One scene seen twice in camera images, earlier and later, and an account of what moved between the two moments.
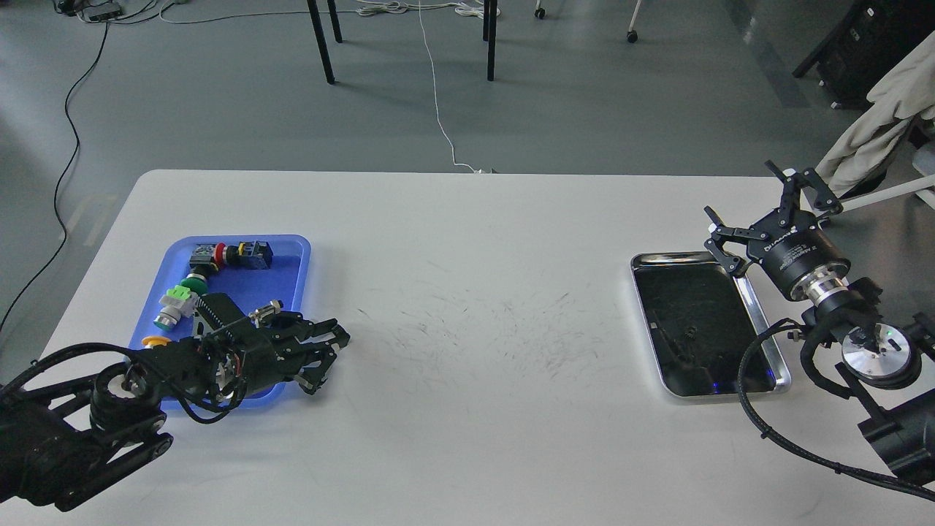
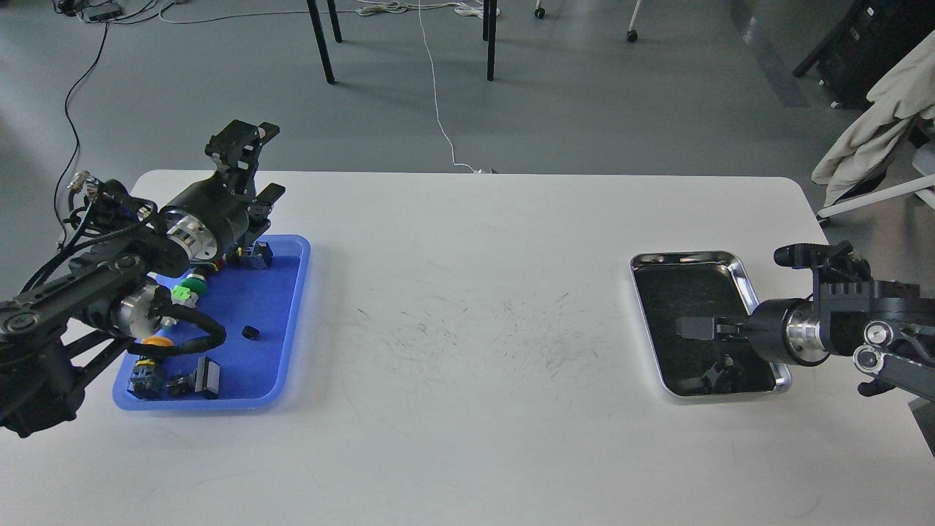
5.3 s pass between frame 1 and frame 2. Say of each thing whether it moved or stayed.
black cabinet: stayed
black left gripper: moved
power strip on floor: stayed
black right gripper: moved
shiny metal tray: stayed
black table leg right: stayed
